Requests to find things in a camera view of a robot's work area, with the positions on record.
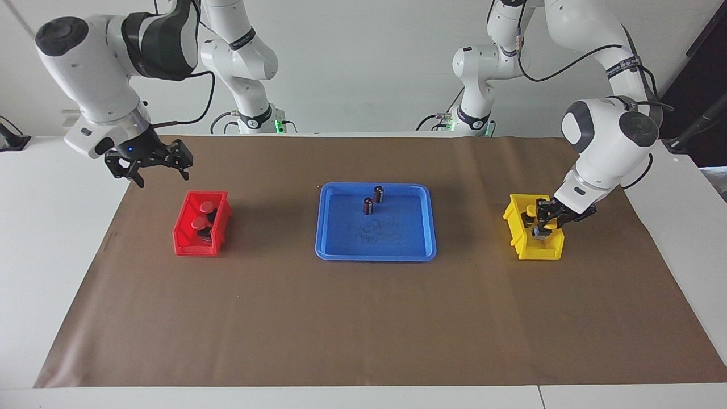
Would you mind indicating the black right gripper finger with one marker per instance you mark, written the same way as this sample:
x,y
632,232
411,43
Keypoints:
x,y
184,172
137,179

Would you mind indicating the black equipment stand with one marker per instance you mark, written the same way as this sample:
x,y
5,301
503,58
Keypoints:
x,y
710,142

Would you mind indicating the black clamp object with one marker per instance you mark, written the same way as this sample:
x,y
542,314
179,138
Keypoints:
x,y
11,142

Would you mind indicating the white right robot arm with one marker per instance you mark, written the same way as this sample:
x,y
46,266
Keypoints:
x,y
85,62

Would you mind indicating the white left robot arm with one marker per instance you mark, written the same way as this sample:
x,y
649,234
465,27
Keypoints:
x,y
602,153

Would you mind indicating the brown paper mat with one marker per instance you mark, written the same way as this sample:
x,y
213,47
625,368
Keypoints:
x,y
363,318

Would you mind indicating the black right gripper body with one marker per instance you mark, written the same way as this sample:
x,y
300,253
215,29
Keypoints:
x,y
145,150

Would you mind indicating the dark cylindrical capacitor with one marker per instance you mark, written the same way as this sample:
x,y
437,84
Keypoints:
x,y
378,194
368,205

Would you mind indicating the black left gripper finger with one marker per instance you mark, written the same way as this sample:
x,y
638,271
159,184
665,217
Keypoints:
x,y
551,230
538,230

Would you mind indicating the blue plastic tray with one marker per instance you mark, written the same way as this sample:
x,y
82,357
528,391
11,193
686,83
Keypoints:
x,y
397,238

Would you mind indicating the red push button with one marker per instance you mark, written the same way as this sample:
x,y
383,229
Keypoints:
x,y
200,224
208,207

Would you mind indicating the red plastic bin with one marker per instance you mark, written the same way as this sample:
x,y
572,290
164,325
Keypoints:
x,y
196,249

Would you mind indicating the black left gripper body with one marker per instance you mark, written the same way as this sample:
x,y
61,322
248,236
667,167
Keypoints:
x,y
562,213

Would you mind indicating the yellow plastic bin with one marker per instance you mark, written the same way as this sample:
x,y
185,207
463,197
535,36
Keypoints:
x,y
539,253

